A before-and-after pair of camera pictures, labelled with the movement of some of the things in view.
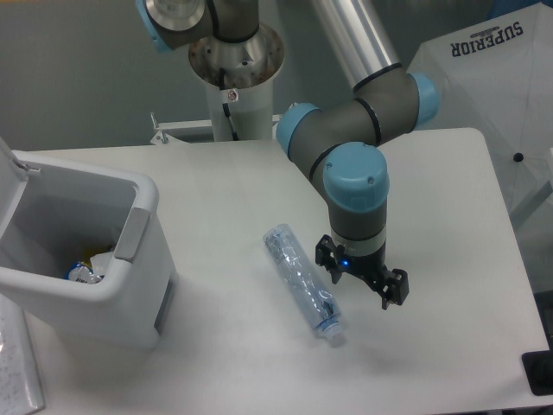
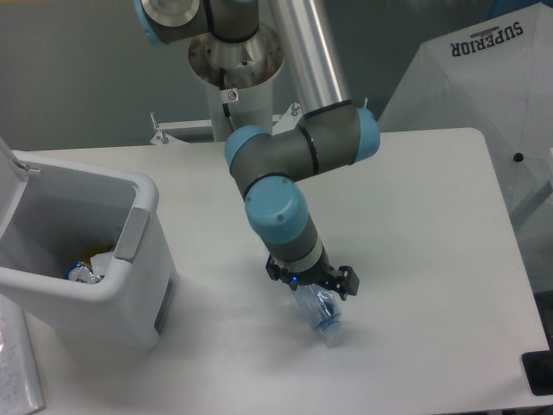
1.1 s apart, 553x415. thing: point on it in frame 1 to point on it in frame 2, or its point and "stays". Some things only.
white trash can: (55, 212) stays
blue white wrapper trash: (82, 273) stays
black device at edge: (538, 367) stays
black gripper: (392, 284) to (346, 282)
